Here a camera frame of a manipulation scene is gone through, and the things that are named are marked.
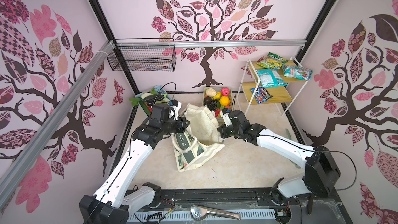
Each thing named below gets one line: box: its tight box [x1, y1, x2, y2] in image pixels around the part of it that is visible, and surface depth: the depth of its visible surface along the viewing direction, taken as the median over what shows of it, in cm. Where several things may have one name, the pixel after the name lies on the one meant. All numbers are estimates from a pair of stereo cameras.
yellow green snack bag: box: [256, 52, 289, 70], surface depth 89 cm
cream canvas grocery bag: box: [171, 102, 225, 173], surface depth 80 cm
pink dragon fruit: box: [221, 87, 230, 97], surface depth 112 cm
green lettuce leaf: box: [129, 97, 141, 107], surface depth 105 cm
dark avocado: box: [203, 96, 213, 105], surface depth 112 cm
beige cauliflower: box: [205, 87, 217, 97], surface depth 112 cm
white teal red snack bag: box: [281, 64, 314, 81], surface depth 79 cm
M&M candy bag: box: [250, 85, 274, 105], surface depth 97 cm
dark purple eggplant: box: [142, 93, 165, 105], surface depth 109 cm
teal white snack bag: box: [256, 68, 289, 88], surface depth 79 cm
